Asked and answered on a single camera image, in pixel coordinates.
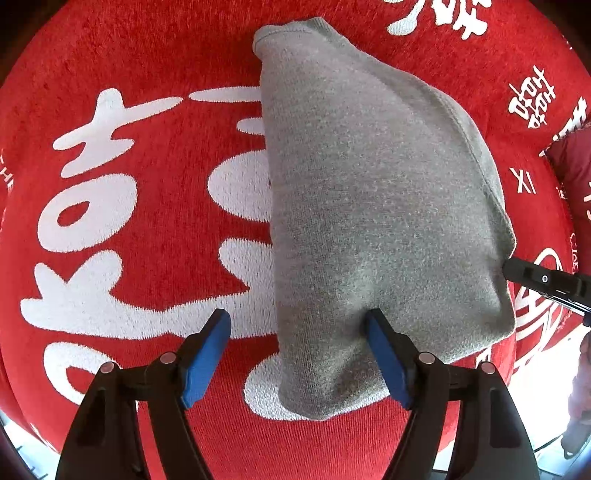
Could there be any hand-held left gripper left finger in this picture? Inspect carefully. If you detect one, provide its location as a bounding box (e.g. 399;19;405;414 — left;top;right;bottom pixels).
55;308;232;480

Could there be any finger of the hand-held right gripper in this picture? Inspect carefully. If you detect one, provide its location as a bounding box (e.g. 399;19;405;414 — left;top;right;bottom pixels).
502;257;591;315

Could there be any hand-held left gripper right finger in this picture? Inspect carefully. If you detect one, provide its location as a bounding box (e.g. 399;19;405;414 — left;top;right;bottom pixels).
362;308;541;480

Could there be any grey knit sweater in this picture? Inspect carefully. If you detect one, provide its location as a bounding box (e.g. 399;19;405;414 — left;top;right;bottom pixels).
253;17;517;422

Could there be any pale pink cloth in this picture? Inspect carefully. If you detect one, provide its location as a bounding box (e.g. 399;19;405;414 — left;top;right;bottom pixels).
561;332;591;460

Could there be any dark red pillow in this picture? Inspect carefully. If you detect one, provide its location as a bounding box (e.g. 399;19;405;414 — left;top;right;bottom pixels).
545;122;591;220

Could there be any red blanket with white print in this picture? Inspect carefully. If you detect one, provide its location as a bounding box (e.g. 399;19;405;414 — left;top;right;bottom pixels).
0;0;591;480

